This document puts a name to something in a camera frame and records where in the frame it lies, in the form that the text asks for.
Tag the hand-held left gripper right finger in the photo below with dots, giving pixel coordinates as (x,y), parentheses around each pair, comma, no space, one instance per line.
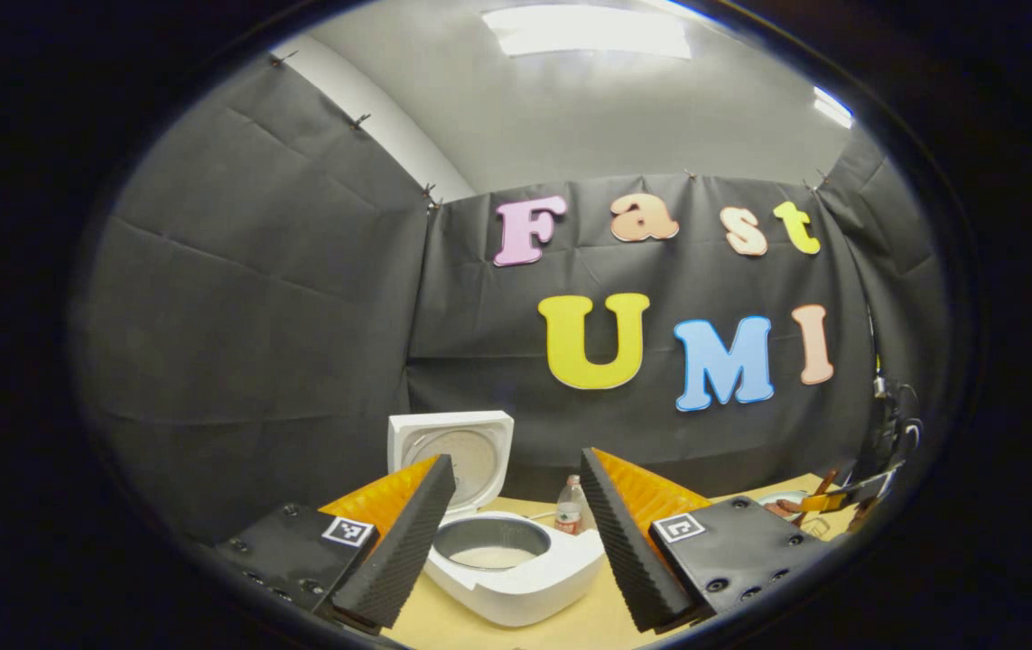
(624,551)

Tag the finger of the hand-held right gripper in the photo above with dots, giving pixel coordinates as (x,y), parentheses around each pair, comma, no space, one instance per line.
(859,487)

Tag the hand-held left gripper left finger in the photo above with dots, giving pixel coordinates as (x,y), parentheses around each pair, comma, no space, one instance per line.
(403,551)

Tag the brown wooden spoon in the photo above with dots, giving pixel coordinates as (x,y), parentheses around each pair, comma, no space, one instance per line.
(820,495)

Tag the white rice cooker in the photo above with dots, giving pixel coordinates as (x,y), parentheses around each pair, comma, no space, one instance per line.
(525,596)

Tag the clear plastic water bottle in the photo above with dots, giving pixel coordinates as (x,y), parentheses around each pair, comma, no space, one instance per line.
(570,515)

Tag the small ceiling light panel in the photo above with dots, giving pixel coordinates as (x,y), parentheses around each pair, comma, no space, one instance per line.
(832,106)

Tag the large ceiling light panel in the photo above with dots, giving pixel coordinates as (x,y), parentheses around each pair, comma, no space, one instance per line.
(588,32)

